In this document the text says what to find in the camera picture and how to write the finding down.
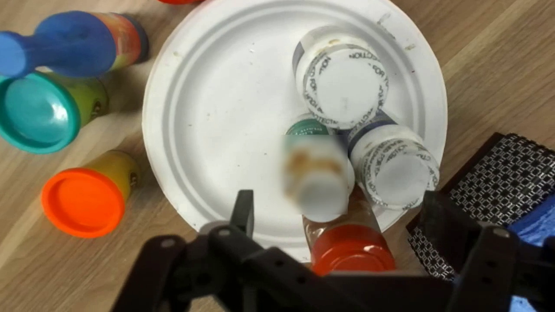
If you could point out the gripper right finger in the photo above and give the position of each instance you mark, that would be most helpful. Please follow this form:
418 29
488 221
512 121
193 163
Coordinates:
490 268

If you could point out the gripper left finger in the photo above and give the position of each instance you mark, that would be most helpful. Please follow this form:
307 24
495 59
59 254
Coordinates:
243 268

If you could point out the white paper plate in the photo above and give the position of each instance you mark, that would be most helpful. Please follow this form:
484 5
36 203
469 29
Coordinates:
225 117

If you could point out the blue cloth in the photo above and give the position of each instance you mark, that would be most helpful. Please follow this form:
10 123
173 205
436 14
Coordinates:
535 227

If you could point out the black white patterned pouch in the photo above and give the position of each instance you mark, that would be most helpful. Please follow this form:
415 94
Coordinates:
503 177

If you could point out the red-capped clear bottle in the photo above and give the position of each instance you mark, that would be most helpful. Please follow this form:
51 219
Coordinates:
351 249

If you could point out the white-capped brown-stained bottle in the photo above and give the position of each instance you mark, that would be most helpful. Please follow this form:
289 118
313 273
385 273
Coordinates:
316 182

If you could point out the white-lidded bottle with printed seal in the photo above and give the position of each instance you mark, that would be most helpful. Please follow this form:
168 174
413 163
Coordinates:
344 86
396 173

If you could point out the green-capped small bottle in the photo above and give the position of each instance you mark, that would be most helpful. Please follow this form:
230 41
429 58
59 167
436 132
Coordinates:
308 127

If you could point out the orange-lidded yellow dough tub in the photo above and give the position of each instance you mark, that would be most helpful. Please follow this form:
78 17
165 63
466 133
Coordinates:
82 201

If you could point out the teal-lidded yellow dough tub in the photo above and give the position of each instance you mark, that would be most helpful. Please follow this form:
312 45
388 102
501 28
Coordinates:
39 112

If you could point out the red round object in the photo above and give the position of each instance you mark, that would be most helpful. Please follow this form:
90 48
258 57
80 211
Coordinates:
177 1

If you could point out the blue-capped colourful bottle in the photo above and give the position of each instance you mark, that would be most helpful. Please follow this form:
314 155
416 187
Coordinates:
73 43

